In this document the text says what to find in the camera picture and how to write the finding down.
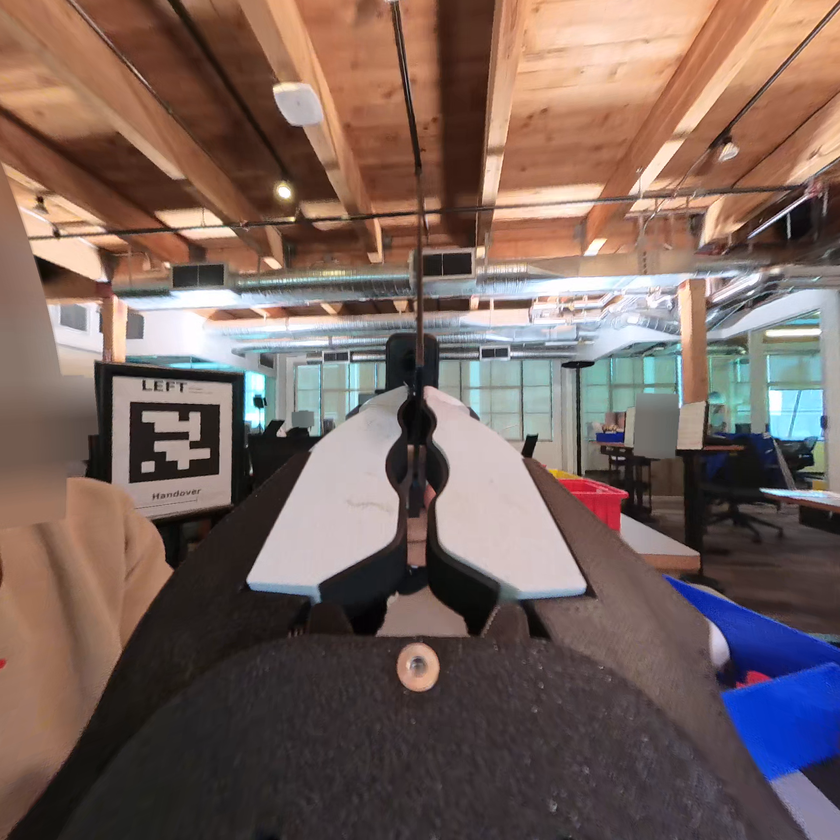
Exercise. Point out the ceiling spot lamp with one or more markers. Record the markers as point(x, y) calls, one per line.
point(727, 151)
point(283, 190)

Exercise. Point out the black vent grille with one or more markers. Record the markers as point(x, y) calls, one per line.
point(199, 275)
point(448, 264)

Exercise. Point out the printed tag board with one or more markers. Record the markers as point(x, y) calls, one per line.
point(170, 433)

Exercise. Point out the silver air duct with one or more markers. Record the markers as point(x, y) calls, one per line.
point(328, 281)

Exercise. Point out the black floor lamp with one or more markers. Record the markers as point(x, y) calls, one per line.
point(578, 420)

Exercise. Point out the black office chair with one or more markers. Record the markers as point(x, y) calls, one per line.
point(735, 485)

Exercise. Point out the white ceiling access point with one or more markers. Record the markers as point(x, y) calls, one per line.
point(298, 103)

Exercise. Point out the red plastic bin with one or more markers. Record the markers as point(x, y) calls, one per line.
point(594, 502)

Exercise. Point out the grey top table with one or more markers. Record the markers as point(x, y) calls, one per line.
point(656, 544)

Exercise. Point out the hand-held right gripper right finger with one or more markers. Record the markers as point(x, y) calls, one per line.
point(505, 512)

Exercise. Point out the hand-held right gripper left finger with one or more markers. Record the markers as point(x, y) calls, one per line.
point(328, 512)

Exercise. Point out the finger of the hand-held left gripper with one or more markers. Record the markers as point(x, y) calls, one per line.
point(467, 410)
point(371, 403)

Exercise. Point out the blue plastic bin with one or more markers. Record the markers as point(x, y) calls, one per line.
point(787, 722)

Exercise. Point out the wooden desk with black legs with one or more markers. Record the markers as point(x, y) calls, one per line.
point(694, 512)

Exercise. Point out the white paper roll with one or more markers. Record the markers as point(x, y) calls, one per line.
point(718, 646)

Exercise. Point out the large paned window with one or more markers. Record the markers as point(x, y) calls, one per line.
point(505, 394)

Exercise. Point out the black divider plate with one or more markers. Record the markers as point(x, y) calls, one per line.
point(416, 538)

